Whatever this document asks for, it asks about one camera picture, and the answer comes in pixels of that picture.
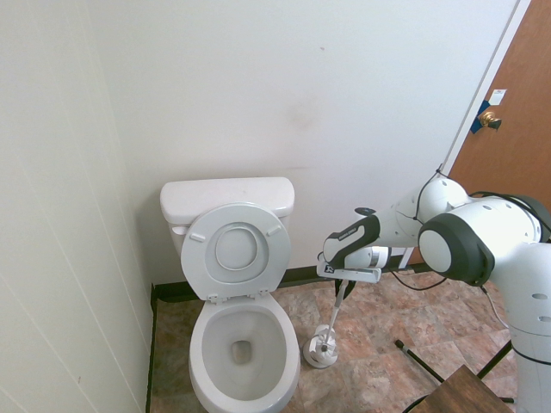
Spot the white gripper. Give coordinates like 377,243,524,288
317,259,383,299

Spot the white grey toilet brush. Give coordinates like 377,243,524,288
310,280,355,356

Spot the white toilet brush holder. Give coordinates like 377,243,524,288
306,325,339,370

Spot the white toilet bowl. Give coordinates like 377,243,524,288
188,292,301,413

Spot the white toilet seat cover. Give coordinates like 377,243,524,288
207,222,270,279

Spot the white toilet tank lid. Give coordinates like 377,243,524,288
159,176,297,225

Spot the black baseboard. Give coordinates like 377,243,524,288
145,283,157,413
152,262,415,305

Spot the dark wooden table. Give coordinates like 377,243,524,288
425,364,520,413

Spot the blue tape strip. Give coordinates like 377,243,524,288
470,99,494,134

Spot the brass door knob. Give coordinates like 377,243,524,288
480,110,504,132

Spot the brown wooden door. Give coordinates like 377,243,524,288
408,0,551,266

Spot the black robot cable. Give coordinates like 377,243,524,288
389,165,551,293

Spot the black power cable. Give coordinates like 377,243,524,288
402,393,432,413

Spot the white toilet seat ring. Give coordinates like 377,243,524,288
180,201,293,303

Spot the white floor cable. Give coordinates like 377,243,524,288
481,284,512,331

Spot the white door frame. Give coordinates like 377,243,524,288
398,0,535,272

